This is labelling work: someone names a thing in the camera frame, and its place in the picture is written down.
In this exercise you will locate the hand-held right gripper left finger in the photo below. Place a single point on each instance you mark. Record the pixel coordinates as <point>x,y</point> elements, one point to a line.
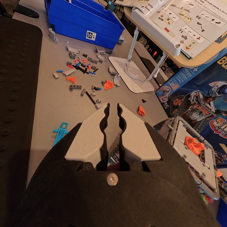
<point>81,141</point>

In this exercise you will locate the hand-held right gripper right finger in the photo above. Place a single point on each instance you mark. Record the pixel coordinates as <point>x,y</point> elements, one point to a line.
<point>141,141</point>

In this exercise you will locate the grey orange toy arm assembly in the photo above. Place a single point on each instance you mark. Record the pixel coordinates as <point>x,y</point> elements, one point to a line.
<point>114,152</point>

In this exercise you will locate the light grey panel piece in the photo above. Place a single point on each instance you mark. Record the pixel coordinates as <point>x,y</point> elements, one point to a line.
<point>68,72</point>
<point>99,106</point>

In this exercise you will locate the black long axle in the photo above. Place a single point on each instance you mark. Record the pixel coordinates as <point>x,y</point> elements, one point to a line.
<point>90,97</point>

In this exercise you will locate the grey orange tracked toy robot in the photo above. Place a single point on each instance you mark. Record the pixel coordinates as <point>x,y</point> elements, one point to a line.
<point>195,159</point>

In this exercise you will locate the grey angled beam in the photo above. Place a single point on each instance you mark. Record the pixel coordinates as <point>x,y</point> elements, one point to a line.
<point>72,55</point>

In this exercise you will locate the blue plastic parts bin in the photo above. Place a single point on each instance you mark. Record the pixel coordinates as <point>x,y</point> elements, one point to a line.
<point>74,23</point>

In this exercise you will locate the blue plastic brick separator tool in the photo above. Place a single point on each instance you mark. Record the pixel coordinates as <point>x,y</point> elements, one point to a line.
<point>60,133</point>

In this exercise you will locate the small orange wedge piece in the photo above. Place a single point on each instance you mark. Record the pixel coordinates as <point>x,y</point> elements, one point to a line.
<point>141,110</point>

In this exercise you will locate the grey tube connector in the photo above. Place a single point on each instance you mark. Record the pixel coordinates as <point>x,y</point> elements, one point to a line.
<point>83,92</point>

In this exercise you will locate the dark grey bent beam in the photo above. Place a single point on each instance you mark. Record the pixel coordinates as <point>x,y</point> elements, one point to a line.
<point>75,87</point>

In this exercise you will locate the black pin with blue tip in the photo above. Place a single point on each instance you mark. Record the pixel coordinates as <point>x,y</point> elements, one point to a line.
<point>96,87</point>

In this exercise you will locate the wooden book stand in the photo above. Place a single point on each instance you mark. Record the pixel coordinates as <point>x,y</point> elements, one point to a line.
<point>141,85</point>

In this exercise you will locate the dark grey small connector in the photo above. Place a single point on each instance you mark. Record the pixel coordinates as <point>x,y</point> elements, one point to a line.
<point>103,82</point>

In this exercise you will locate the orange translucent piece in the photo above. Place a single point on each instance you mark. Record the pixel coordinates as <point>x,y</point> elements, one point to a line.
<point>108,85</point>

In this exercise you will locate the dark blue robot kit box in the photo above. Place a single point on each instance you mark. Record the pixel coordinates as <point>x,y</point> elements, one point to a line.
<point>188,92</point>

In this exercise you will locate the light grey small brick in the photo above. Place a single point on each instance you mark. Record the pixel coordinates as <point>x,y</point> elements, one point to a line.
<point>55,75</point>

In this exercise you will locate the black long connector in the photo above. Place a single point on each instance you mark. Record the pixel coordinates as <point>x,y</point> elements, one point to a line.
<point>82,69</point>

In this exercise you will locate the dark grey short beam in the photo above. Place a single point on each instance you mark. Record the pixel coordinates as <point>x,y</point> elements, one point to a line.
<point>109,52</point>
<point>92,60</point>

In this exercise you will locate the grey motor block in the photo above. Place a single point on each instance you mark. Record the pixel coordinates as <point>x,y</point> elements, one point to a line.
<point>120,40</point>

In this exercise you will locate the open instruction booklet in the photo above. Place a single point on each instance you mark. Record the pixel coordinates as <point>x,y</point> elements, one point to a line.
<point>186,26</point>

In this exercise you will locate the black rounded pad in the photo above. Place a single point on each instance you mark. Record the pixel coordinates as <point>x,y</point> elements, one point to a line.
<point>26,12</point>

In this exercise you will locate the light grey bracket piece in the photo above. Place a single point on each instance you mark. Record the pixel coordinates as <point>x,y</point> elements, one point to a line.
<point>112,71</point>
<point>117,80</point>

